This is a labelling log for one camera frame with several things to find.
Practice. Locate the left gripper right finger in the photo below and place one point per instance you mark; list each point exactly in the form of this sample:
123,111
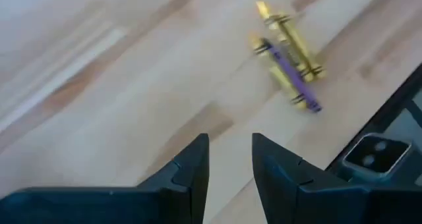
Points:
313,206

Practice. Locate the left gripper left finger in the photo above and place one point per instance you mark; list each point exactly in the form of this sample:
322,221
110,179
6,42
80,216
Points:
132,206

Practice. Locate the yellow crayon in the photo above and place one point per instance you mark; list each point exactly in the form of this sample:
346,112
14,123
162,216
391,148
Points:
296,43
290,54
280,75

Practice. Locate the purple crayon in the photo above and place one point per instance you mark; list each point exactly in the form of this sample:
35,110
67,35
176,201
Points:
293,75

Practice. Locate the small silver camera box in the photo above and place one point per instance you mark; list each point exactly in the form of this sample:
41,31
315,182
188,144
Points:
376,155

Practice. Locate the black metal table frame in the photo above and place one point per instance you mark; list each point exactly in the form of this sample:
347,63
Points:
379,118

